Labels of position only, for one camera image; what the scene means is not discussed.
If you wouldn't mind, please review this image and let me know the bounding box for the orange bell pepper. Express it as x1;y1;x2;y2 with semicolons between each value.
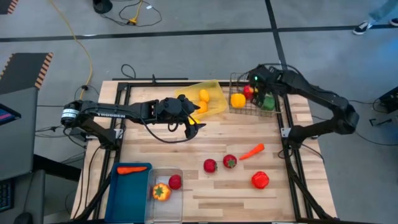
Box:
152;182;172;202

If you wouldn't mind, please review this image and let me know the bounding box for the black hazard-striped floor mat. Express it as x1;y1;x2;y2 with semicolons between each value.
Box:
0;52;54;96
0;0;19;16

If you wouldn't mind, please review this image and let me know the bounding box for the laptop screen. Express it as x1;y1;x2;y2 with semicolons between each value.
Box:
0;103;22;126

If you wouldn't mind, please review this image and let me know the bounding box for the small black cable loop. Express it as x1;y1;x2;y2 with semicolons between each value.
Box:
120;63;137;80

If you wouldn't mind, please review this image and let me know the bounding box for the black floor cable loop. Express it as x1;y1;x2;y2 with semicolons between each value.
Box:
101;0;163;28

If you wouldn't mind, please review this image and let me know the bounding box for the yellow extension cable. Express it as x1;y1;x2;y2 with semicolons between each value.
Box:
49;0;94;100

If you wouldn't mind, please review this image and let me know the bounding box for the green bell pepper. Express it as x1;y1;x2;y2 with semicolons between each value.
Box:
262;95;277;112

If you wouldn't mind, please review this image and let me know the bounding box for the black computer mouse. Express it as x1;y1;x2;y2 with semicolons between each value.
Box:
14;212;34;224

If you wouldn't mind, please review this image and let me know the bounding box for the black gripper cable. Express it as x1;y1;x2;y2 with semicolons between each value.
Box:
138;114;200;144

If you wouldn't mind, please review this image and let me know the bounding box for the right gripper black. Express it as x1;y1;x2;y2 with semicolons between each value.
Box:
248;64;282;108

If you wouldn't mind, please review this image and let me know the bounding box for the yellow power plug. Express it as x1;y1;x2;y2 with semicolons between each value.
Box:
127;0;144;26

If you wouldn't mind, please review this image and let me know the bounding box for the grey desk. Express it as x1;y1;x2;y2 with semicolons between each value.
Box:
0;86;40;182

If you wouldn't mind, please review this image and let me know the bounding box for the orange carrot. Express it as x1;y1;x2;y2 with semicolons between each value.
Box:
116;166;148;175
238;143;266;161

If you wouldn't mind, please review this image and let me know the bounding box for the person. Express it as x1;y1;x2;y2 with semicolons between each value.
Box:
352;0;398;35

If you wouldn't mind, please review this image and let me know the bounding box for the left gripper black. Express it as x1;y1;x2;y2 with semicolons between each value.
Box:
157;95;207;140

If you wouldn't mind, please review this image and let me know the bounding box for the blue plastic tray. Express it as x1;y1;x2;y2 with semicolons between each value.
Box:
104;162;153;223

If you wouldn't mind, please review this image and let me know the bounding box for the black aluminium table frame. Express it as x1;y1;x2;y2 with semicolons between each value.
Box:
71;81;335;223

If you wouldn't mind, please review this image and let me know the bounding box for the wire mesh basket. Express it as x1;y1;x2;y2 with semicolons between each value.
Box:
229;72;282;118

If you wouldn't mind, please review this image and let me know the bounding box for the black bar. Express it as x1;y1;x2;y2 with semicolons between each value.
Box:
111;74;189;82

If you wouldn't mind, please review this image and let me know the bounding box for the clear plastic bin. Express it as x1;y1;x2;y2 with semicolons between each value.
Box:
144;167;184;224

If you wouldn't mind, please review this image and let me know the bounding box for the yellow translucent plastic bin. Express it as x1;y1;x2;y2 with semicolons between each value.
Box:
174;79;228;121

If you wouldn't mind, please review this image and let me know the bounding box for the red bell pepper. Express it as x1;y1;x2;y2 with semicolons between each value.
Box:
251;170;271;190
242;85;255;101
203;158;218;174

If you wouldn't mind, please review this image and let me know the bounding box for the black equipment box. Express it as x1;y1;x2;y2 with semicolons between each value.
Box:
377;86;398;114

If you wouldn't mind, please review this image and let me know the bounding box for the black round stand base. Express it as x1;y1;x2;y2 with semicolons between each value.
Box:
92;0;113;15

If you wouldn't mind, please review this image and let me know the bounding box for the black keyboard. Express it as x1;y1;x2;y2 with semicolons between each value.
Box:
0;179;15;214

